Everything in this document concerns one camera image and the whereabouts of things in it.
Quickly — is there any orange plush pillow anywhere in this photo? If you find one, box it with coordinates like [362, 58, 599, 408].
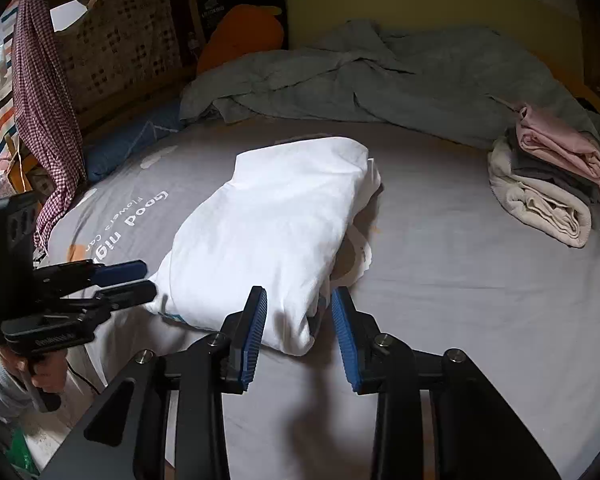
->
[196, 4, 286, 76]

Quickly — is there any white shirt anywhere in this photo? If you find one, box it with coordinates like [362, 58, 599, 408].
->
[147, 135, 383, 358]

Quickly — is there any lattice wooden headboard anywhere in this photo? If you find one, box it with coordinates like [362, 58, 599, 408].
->
[50, 0, 196, 136]

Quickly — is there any person's left forearm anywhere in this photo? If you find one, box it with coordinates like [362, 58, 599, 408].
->
[0, 347, 36, 421]

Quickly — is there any blue pillow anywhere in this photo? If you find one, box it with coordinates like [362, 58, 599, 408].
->
[82, 100, 186, 183]

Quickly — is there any white paper sheet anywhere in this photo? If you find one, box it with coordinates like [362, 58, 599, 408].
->
[50, 0, 88, 31]

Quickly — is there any red checked cloth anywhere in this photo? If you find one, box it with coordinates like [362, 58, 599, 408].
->
[12, 0, 88, 251]

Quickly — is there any black cable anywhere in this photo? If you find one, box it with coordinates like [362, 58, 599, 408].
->
[62, 352, 103, 396]

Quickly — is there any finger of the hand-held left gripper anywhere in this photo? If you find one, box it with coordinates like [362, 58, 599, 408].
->
[92, 260, 148, 286]
[95, 280, 158, 311]

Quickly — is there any person's left hand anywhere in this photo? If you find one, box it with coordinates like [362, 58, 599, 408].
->
[0, 345, 70, 393]

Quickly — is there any folded pink garment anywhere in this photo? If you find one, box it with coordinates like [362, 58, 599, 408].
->
[515, 104, 600, 188]

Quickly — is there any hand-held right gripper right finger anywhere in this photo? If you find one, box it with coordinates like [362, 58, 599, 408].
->
[330, 287, 563, 480]

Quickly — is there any grey-green blanket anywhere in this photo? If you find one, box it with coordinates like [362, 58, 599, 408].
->
[180, 20, 600, 186]

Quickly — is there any folded cream garment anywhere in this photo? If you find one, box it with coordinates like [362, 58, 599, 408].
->
[487, 137, 593, 249]

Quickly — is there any green bag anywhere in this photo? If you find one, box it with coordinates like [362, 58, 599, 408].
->
[7, 422, 38, 476]

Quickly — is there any bed with grey sheet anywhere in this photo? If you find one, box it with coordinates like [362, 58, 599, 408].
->
[32, 115, 600, 480]

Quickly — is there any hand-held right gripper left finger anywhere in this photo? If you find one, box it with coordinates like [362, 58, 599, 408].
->
[37, 285, 269, 480]

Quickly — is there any folded grey garment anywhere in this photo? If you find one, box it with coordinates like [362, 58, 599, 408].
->
[505, 127, 600, 206]

